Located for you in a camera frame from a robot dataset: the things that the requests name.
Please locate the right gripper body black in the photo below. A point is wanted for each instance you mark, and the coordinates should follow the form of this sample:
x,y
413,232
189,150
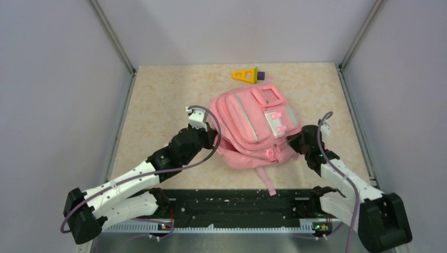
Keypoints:
x,y
297,142

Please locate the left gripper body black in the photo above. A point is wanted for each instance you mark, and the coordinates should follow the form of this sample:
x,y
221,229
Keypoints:
x,y
204,140

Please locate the pink student backpack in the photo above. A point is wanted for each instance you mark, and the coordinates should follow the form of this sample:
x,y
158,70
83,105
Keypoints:
x,y
255,122

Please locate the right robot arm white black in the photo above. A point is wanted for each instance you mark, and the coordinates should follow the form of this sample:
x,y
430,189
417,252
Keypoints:
x,y
379,219

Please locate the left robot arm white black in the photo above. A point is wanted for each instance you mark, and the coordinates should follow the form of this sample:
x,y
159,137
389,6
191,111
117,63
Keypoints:
x,y
84,211

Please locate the yellow triangle toy purple cap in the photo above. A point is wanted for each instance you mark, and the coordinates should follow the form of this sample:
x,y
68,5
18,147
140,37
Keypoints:
x,y
251,76

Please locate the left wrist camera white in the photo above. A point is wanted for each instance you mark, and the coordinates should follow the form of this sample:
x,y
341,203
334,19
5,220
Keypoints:
x,y
197,118

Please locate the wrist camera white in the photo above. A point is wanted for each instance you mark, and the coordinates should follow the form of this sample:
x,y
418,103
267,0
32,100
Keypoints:
x,y
324,129
197,118

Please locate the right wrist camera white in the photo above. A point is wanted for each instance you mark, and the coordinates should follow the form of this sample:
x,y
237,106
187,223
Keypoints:
x,y
324,129

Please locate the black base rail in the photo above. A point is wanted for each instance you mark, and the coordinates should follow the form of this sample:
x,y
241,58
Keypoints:
x,y
291,210

